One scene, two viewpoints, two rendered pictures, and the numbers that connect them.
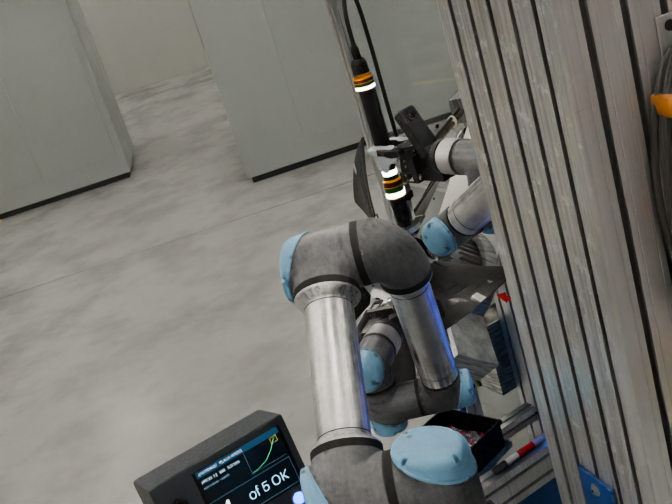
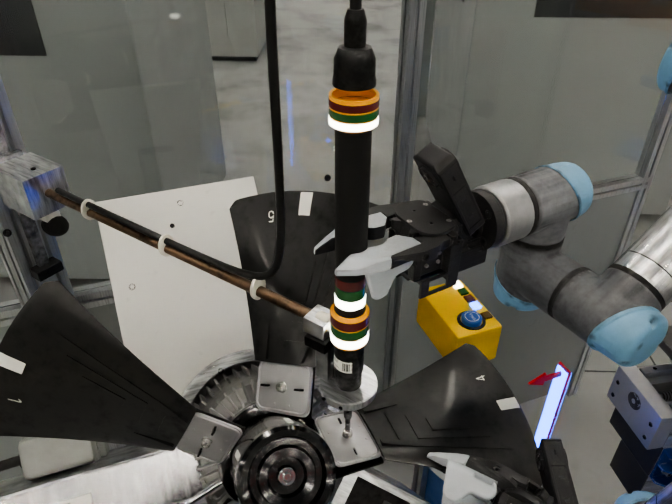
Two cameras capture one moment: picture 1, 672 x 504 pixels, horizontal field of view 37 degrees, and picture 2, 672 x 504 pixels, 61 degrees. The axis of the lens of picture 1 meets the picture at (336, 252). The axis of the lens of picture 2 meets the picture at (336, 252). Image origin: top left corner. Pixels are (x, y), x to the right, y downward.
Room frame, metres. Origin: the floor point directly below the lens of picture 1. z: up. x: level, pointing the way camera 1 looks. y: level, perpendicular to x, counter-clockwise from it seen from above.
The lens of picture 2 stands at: (2.09, 0.30, 1.81)
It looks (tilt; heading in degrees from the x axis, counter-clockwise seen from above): 35 degrees down; 275
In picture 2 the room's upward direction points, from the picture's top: straight up
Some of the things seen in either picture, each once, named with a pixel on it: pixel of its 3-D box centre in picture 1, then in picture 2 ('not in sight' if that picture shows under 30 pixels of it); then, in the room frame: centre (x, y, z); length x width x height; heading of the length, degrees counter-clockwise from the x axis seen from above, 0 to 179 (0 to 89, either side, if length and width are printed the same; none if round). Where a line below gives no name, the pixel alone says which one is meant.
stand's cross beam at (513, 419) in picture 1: (507, 426); not in sight; (2.34, -0.31, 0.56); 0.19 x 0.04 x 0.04; 116
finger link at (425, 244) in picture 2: (395, 151); (416, 244); (2.06, -0.19, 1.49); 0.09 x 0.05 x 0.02; 45
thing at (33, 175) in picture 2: (468, 104); (30, 184); (2.67, -0.47, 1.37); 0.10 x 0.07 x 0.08; 151
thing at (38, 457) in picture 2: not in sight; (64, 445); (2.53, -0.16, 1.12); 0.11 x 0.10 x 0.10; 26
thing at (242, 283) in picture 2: (434, 145); (163, 246); (2.39, -0.32, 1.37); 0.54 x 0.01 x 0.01; 151
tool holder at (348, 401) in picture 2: (401, 208); (341, 356); (2.13, -0.17, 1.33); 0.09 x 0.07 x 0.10; 151
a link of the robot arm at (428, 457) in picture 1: (434, 477); not in sight; (1.27, -0.04, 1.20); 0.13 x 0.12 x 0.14; 80
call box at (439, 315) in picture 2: not in sight; (456, 325); (1.93, -0.59, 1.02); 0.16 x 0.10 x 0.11; 116
